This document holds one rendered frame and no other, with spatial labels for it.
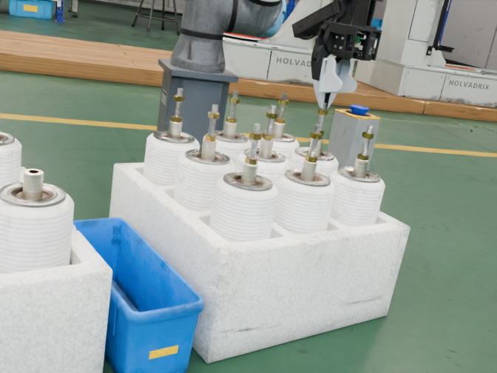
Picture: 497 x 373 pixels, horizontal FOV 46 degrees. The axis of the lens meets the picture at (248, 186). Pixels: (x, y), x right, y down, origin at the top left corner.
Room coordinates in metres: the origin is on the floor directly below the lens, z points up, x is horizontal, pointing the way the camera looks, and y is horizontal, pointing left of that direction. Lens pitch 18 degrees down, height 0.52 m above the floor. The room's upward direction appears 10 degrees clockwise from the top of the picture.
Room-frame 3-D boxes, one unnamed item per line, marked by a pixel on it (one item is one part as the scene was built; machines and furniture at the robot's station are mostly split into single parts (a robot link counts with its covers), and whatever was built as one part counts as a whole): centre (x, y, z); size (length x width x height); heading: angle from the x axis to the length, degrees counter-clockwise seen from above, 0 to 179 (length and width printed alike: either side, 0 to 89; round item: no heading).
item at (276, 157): (1.00, -0.02, 0.25); 0.08 x 0.08 x 0.01
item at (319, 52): (1.06, -0.09, 0.43); 0.05 x 0.02 x 0.09; 135
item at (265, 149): (1.00, -0.02, 0.26); 0.02 x 0.02 x 0.03
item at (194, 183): (0.93, 0.07, 0.16); 0.10 x 0.10 x 0.18
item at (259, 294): (1.00, -0.02, 0.09); 0.39 x 0.39 x 0.18; 38
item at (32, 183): (0.64, 0.25, 0.26); 0.02 x 0.02 x 0.03
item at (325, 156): (1.07, -0.11, 0.25); 0.08 x 0.08 x 0.01
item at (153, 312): (0.78, 0.16, 0.06); 0.30 x 0.11 x 0.12; 37
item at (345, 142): (1.24, -0.20, 0.16); 0.07 x 0.07 x 0.31; 38
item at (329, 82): (1.05, -0.11, 0.39); 0.06 x 0.03 x 0.09; 45
